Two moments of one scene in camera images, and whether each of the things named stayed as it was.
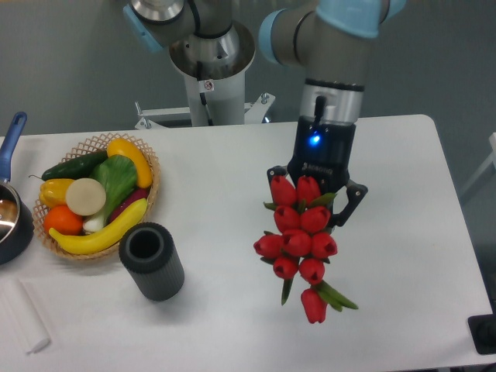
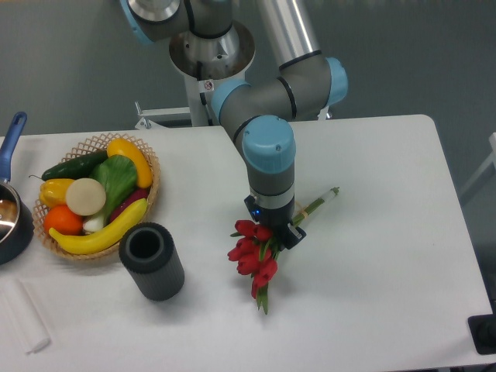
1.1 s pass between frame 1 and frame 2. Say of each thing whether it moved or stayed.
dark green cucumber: stayed
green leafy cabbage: stayed
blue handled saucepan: stayed
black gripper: moved
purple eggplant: stayed
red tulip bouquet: moved
